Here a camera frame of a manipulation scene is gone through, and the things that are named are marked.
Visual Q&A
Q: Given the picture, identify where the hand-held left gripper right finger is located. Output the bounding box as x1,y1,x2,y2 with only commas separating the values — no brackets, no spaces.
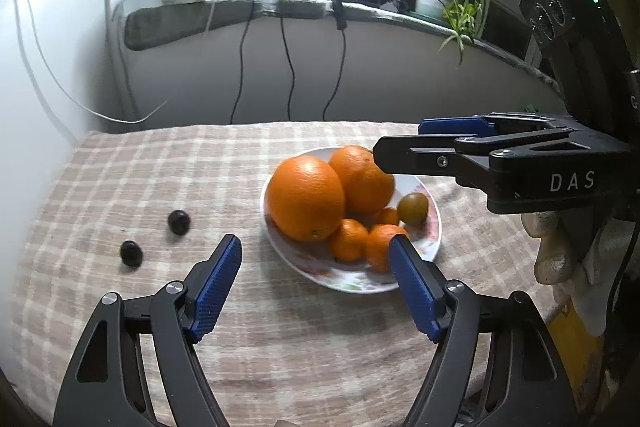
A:
389,235,584,427

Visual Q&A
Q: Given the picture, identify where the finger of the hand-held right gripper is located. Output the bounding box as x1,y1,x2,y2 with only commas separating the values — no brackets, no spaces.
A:
372,129,582,188
418,112,577,136

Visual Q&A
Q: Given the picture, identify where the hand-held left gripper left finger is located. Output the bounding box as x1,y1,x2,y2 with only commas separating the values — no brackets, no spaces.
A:
52,234,244,427

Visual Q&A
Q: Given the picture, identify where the green-brown round fruit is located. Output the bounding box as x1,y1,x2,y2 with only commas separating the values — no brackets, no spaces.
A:
397,191,430,225

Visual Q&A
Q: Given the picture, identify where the small tangerine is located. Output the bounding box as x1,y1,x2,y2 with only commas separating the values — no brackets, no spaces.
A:
363,224,411,273
328,218,370,263

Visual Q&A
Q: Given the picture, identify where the large bumpy orange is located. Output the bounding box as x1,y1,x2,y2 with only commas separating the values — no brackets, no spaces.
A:
328,145,396,215

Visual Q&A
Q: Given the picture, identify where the white floral plate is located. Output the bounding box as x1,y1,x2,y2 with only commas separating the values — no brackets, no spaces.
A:
260,146,443,294

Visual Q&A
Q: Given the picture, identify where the tiny tangerine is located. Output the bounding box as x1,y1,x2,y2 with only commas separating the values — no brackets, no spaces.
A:
372,207,401,228

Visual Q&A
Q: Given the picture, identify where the large smooth orange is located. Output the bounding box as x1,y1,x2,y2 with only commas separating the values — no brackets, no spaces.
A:
264,155,347,242

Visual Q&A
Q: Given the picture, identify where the person's right hand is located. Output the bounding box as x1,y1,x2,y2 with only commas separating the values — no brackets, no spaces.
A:
521,208,629,339

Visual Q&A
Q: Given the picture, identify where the dark purple plum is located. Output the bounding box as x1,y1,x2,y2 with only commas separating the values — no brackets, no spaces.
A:
167,209,191,236

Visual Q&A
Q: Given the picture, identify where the dark green round fruit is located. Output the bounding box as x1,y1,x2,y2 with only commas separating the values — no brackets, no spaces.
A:
119,240,144,267

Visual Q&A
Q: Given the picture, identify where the white striped plant pot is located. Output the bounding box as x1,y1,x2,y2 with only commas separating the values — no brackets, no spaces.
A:
414,0,455,22

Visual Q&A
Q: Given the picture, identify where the checked beige tablecloth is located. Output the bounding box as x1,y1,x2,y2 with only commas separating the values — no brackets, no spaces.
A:
10,121,561,427

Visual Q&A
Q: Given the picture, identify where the yellow box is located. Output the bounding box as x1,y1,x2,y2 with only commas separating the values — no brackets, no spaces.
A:
544,306,609,409

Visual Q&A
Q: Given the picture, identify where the grey windowsill pad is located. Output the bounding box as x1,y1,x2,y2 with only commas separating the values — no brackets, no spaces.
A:
124,0,567,94

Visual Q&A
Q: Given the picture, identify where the long white cable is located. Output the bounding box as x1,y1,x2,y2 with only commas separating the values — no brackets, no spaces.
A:
12,0,171,126

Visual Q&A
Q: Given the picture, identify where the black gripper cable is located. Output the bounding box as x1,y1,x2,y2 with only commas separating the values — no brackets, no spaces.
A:
602,217,632,408

